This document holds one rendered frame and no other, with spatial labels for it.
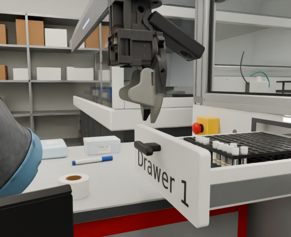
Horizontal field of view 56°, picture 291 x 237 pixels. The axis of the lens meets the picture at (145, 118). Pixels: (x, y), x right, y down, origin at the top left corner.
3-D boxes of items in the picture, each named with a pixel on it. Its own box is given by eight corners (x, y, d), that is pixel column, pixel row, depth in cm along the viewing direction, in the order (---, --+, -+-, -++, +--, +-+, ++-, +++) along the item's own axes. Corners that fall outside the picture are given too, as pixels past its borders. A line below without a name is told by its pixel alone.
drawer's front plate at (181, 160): (198, 230, 38) (200, 152, 36) (134, 169, 65) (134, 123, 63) (209, 228, 38) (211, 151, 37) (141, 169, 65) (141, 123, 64)
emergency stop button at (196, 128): (196, 135, 89) (197, 123, 88) (190, 133, 92) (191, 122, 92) (204, 135, 90) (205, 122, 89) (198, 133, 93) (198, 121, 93)
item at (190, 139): (233, 159, 45) (233, 156, 45) (183, 139, 62) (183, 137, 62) (242, 158, 46) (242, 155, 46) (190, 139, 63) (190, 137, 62)
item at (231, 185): (203, 212, 40) (204, 171, 39) (144, 164, 64) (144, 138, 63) (382, 180, 53) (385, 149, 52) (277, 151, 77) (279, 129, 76)
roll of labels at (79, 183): (89, 187, 69) (88, 172, 69) (89, 198, 62) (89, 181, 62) (59, 190, 68) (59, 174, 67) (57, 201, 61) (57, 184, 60)
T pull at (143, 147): (146, 156, 46) (146, 148, 45) (133, 147, 53) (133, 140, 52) (166, 154, 47) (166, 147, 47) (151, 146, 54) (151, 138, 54)
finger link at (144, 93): (126, 124, 46) (123, 69, 46) (158, 122, 48) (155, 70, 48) (132, 124, 43) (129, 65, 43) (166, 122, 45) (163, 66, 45)
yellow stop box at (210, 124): (205, 140, 88) (206, 118, 87) (193, 137, 95) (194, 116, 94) (218, 139, 90) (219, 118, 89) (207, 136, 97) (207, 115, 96)
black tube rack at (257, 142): (232, 193, 46) (233, 155, 45) (183, 164, 63) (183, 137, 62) (326, 178, 54) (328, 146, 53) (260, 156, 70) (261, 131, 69)
